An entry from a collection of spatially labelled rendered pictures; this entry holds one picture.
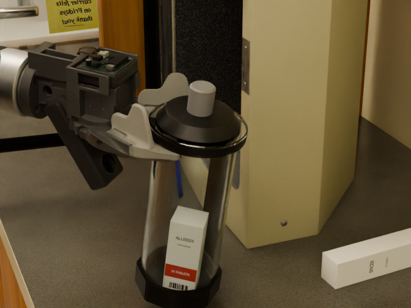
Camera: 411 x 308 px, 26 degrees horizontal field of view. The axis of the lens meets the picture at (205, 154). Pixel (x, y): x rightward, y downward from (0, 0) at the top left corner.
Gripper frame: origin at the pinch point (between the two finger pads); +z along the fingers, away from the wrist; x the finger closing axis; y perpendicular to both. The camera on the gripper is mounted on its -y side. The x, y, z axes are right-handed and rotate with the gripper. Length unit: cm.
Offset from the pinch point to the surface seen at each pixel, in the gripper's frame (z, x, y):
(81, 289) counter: -13.9, -1.0, -24.5
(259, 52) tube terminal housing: 0.6, 18.8, 3.8
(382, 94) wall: 8, 72, -22
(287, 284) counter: 9.7, 10.5, -23.3
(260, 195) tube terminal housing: 2.5, 18.3, -16.2
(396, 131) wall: 12, 68, -27
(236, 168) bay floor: -3.6, 25.5, -17.4
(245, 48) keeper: -1.3, 18.8, 4.0
